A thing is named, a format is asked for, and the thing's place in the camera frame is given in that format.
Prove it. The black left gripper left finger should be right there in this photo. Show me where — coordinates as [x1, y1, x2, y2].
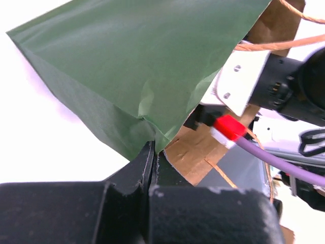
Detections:
[1, 142, 155, 243]

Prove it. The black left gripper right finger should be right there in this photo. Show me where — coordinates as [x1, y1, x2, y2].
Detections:
[148, 152, 284, 243]

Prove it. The green paper bag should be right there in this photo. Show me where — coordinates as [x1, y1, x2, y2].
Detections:
[5, 0, 325, 244]

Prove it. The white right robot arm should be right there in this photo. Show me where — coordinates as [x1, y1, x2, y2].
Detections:
[249, 48, 324, 176]

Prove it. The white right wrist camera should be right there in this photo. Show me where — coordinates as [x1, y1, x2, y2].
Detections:
[200, 51, 270, 116]

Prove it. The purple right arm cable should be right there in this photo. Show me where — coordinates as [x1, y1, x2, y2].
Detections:
[210, 114, 325, 189]

